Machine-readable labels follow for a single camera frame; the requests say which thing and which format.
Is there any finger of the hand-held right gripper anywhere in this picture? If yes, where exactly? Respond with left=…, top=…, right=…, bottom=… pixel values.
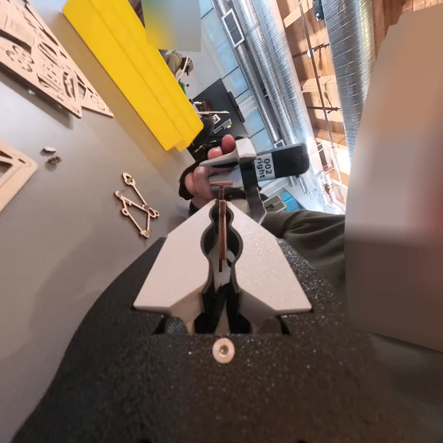
left=243, top=183, right=268, bottom=224

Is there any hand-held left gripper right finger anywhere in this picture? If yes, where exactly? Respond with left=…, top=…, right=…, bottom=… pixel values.
left=225, top=201, right=313, bottom=334

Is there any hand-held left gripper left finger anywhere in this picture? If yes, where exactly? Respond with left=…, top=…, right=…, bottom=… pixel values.
left=132, top=201, right=219, bottom=335

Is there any long wooden model strut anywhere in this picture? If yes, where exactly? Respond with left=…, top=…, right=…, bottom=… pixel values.
left=218, top=189, right=228, bottom=271

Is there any wooden bicycle frame assembly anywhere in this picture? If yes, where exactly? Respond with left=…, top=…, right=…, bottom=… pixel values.
left=114, top=172, right=160, bottom=239

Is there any person's right forearm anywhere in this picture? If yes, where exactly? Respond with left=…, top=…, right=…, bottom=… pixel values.
left=263, top=209, right=347, bottom=288

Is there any wooden parts sheet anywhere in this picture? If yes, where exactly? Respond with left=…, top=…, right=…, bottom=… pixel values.
left=0, top=139, right=39, bottom=212
left=0, top=0, right=115, bottom=119

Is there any person's right hand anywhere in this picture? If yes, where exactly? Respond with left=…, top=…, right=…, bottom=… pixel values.
left=179, top=134, right=244, bottom=202

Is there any grey framed panel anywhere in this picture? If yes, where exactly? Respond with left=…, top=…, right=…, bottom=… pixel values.
left=264, top=193, right=288, bottom=212

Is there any yellow plastic bin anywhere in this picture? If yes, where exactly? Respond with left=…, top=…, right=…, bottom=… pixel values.
left=62, top=0, right=204, bottom=152

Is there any medium silver ventilation duct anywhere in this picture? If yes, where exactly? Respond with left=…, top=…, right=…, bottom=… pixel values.
left=239, top=0, right=312, bottom=147

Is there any black wall screen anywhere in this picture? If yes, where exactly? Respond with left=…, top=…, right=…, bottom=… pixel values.
left=191, top=78, right=247, bottom=136

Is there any large silver ventilation duct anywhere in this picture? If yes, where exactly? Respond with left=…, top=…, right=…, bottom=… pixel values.
left=320, top=0, right=377, bottom=168

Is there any white duct vent grille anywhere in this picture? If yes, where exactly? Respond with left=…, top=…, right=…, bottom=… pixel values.
left=221, top=9, right=245, bottom=48

